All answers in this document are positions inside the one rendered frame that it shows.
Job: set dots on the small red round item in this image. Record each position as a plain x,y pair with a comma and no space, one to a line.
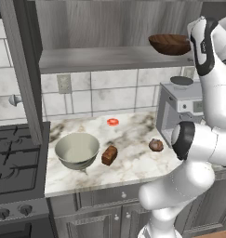
112,122

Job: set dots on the grey open cupboard door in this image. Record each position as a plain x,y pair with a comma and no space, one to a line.
23,62

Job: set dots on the grey coffee machine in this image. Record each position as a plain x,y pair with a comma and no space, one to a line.
167,108

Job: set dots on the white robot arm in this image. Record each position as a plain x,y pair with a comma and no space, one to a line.
195,186

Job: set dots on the dark hob knob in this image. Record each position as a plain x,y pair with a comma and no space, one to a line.
25,210
2,213

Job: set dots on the grey wall outlet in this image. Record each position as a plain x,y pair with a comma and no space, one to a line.
64,83
189,72

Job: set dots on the round grey door knob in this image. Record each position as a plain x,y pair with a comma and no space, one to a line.
15,100

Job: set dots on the small white cupboard knob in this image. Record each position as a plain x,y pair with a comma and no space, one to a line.
116,217
128,215

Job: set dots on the brown bread loaf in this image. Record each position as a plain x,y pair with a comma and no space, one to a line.
109,155

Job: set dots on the dark oven door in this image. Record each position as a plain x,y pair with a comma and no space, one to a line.
12,231

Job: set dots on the small white drawer knob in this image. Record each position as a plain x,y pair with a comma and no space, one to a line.
124,195

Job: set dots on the brown wooden bowl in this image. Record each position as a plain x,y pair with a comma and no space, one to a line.
170,45

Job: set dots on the grey base cupboard run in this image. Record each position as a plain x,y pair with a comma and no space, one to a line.
210,210

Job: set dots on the round brown bread roll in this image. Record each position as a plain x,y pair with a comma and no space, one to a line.
156,145

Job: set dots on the grey base cupboard door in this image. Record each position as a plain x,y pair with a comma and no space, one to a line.
133,224
89,223

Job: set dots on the black gas hob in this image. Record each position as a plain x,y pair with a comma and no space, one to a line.
15,161

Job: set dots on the grey drawer front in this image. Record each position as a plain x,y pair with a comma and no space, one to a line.
102,196

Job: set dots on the grey wooden wall cupboard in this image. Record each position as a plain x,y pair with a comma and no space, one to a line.
111,31

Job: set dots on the pale grey bowl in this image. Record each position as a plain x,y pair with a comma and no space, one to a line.
77,152

